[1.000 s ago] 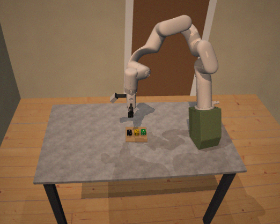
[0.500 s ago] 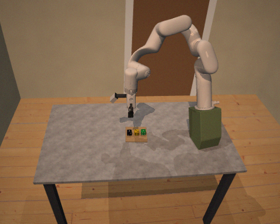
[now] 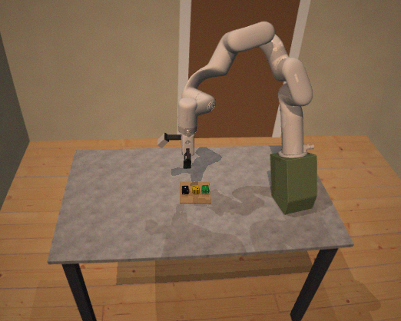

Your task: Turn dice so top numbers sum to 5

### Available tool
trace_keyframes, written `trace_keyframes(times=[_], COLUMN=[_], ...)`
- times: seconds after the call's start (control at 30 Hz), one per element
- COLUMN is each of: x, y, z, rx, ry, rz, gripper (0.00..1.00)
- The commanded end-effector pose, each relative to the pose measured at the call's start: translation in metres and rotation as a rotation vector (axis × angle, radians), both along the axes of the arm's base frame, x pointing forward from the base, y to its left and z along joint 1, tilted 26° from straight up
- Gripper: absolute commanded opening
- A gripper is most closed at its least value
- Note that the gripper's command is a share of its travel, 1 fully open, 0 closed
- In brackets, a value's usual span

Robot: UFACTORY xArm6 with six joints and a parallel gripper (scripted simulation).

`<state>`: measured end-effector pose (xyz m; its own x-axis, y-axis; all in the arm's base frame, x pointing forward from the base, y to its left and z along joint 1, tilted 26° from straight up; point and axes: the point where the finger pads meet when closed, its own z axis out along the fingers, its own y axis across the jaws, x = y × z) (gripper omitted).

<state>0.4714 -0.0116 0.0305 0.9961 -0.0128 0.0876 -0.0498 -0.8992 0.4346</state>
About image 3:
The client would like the green die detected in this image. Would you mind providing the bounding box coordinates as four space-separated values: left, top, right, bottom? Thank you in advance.
201 185 209 194

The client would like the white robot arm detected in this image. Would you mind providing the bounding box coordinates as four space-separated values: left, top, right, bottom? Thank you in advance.
178 22 314 158

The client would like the orange flat mat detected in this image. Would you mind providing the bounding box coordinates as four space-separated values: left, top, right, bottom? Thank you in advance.
180 182 211 204

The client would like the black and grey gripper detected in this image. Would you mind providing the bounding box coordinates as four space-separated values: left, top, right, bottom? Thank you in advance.
178 131 196 169

